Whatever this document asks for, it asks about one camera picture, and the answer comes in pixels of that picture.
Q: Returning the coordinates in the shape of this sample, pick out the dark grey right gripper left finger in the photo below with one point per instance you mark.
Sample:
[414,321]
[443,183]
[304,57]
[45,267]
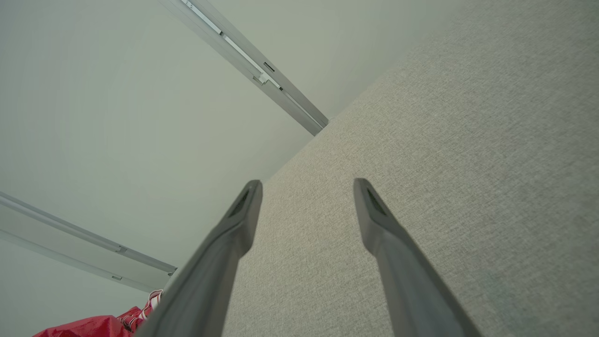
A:
[206,281]

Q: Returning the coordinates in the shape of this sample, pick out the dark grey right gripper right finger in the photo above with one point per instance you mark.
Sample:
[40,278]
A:
[412,290]

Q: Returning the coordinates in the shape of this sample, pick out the red jersey with black lettering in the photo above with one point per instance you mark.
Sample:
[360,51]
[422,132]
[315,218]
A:
[93,327]

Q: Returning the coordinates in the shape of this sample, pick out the grey metal partition rail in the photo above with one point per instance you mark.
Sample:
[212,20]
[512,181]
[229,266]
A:
[70,243]

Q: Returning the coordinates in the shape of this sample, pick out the grey metal partition post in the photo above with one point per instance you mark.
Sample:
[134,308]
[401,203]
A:
[262,70]

